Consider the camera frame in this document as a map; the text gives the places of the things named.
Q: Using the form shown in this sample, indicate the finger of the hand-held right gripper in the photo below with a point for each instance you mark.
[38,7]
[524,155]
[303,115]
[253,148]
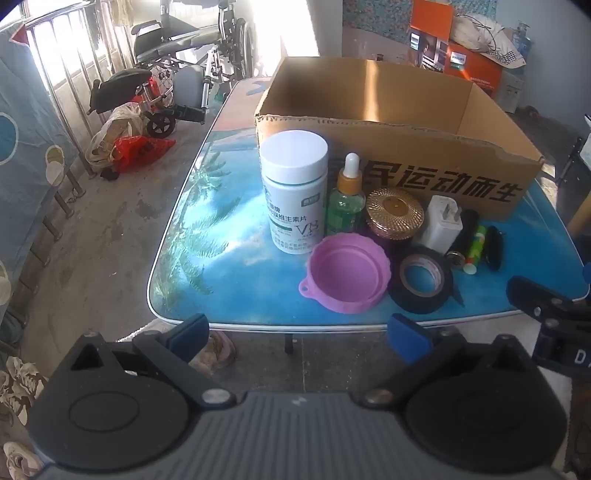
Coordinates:
[531,293]

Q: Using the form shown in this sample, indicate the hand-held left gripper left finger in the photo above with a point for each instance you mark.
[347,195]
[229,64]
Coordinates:
[191,330]

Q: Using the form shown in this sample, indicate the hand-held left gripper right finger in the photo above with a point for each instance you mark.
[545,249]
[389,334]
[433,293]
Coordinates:
[406,337]

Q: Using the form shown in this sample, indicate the black tape roll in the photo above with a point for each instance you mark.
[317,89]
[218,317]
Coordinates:
[397,290]

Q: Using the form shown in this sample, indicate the black oval object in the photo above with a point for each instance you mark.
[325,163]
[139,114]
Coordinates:
[493,247]

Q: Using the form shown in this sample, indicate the black cylinder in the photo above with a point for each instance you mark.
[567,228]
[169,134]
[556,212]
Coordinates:
[466,230]

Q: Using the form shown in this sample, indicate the pink silicone lid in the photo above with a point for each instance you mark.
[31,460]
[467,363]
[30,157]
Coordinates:
[346,267]

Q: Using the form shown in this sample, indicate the white charger plug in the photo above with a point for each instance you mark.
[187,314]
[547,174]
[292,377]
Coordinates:
[438,226]

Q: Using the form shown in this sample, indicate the brown cardboard box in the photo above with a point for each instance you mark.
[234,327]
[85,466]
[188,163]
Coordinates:
[461,152]

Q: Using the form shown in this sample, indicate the white plastic bottle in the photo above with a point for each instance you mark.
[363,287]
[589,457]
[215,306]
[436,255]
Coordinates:
[293,184]

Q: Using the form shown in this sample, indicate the pink patterned cloth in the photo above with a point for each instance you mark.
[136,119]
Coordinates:
[224,348]

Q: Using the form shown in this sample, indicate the green yellow glue stick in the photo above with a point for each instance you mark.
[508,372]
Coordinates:
[475,247]

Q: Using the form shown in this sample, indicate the black table leg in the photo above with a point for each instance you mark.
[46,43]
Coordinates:
[289,344]

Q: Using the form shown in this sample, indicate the gold lid jar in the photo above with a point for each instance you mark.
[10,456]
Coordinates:
[395,207]

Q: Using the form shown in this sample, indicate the green dropper bottle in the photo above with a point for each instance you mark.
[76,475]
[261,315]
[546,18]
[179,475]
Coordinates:
[344,207]

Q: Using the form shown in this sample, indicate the small black floor object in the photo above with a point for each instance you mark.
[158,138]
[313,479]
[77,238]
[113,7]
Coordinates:
[110,174]

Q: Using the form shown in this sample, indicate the white cabinet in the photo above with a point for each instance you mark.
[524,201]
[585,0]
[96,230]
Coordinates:
[510,92]

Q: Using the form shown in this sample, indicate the white woven bag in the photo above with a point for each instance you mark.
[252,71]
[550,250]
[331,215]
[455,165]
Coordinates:
[120,124]

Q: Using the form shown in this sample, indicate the orange appliance box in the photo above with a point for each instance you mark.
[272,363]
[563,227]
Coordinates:
[480,74]

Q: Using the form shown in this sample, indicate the blue patterned blanket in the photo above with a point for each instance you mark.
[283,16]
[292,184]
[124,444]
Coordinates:
[27,161]

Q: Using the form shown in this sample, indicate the blue pump bottle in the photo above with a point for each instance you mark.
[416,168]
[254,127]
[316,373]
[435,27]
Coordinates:
[522,41]

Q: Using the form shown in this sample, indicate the white cloth bundle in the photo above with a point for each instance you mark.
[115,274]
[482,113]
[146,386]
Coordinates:
[485,37]

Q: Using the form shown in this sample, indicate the grey wheelchair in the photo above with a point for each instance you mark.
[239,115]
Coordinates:
[157,41]

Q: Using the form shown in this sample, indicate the metal railing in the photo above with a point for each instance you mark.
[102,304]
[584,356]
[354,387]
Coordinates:
[69,55]

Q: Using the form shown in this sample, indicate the floral wall cloth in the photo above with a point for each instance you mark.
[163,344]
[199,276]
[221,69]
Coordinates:
[378,14]

